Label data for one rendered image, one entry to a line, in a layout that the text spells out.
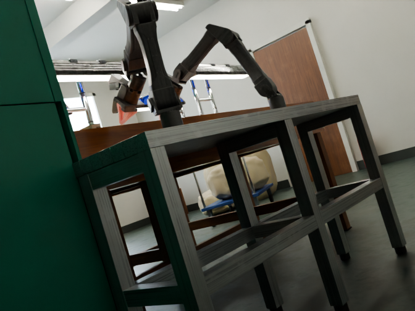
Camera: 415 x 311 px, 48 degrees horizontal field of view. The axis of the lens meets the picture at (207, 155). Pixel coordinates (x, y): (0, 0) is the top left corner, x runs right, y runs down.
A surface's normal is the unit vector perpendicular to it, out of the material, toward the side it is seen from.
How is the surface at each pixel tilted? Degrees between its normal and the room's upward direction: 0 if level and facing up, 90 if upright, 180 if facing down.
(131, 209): 90
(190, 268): 90
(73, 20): 90
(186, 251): 90
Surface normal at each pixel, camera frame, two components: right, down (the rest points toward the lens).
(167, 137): 0.72, -0.25
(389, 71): -0.63, 0.17
